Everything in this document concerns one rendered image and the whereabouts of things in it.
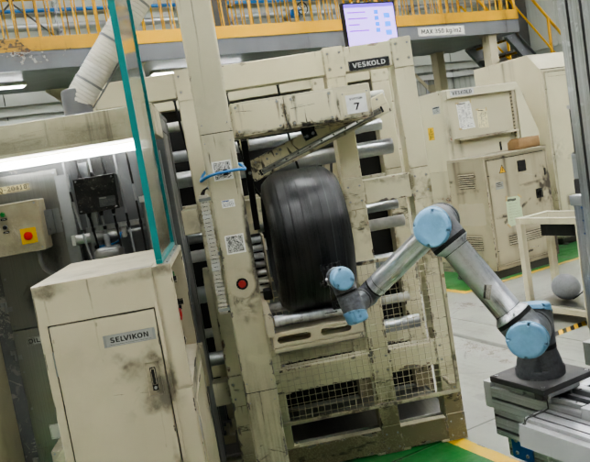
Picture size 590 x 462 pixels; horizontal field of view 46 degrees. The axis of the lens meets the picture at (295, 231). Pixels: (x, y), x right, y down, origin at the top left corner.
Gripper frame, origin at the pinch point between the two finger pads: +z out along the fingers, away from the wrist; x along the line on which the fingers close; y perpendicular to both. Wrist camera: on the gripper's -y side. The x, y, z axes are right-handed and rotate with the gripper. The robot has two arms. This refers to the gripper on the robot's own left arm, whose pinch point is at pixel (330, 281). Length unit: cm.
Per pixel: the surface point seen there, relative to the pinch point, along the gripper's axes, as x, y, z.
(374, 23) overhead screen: -136, 214, 388
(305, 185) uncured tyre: 1.9, 37.2, 4.3
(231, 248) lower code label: 33.7, 19.0, 16.6
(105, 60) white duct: 71, 105, 34
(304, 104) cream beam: -8, 74, 36
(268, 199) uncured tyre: 16.4, 34.6, 6.2
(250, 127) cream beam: 17, 68, 37
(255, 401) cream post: 35, -42, 25
